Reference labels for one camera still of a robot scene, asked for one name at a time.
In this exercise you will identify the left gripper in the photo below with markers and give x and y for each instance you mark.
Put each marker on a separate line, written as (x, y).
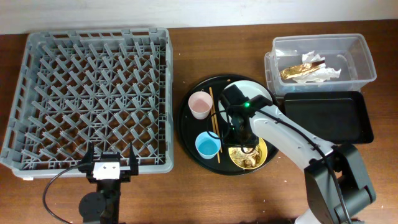
(87, 162)

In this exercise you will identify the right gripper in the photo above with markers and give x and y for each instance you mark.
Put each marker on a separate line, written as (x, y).
(228, 139)

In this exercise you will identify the food scraps and rice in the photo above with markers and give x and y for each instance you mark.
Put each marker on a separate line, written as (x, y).
(246, 158)

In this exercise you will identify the yellow bowl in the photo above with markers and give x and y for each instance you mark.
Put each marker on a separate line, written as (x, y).
(262, 146)

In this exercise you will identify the blue plastic cup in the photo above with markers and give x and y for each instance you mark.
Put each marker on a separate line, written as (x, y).
(208, 144)

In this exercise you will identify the wooden chopstick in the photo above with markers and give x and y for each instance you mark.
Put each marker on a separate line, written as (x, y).
(212, 103)
(218, 154)

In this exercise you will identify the grey round plate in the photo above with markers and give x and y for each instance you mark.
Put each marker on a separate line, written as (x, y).
(251, 89)

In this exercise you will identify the pink plastic cup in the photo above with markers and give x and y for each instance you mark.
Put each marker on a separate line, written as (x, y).
(200, 104)

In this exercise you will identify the gold foil wrapper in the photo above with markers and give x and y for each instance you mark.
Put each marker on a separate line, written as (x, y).
(300, 70)

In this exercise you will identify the white napkin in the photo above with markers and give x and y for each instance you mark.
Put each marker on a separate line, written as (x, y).
(321, 75)

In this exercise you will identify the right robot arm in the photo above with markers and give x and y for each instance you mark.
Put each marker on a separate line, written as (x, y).
(337, 181)

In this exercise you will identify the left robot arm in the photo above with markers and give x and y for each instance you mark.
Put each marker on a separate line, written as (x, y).
(102, 205)

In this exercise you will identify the grey dishwasher rack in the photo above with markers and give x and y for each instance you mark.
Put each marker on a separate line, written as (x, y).
(110, 90)

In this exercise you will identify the round black tray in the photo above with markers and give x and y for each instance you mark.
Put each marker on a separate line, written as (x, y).
(189, 128)

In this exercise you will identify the clear plastic bin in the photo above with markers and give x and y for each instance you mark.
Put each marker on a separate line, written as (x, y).
(347, 53)

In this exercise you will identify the black rectangular tray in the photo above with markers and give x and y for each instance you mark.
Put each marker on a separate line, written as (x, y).
(337, 116)

